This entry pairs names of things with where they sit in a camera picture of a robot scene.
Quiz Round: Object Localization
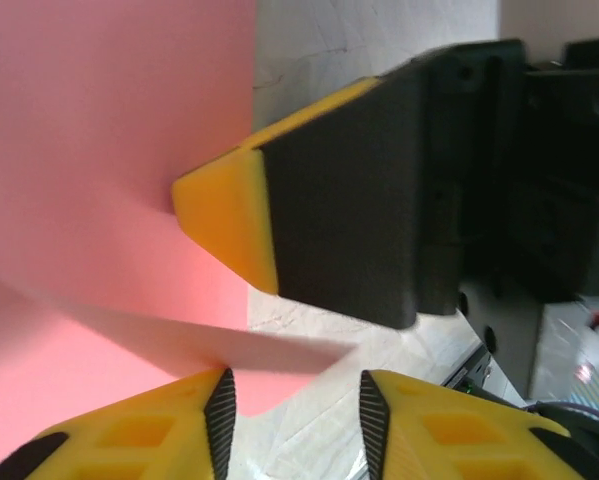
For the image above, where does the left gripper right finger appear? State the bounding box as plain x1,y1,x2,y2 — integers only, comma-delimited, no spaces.
358,369,599,480

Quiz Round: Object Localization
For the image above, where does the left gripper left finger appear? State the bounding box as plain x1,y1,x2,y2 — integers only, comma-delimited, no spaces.
0,367,238,480

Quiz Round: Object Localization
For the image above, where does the pink square paper sheet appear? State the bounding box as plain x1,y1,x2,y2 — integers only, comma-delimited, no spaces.
0,0,360,419

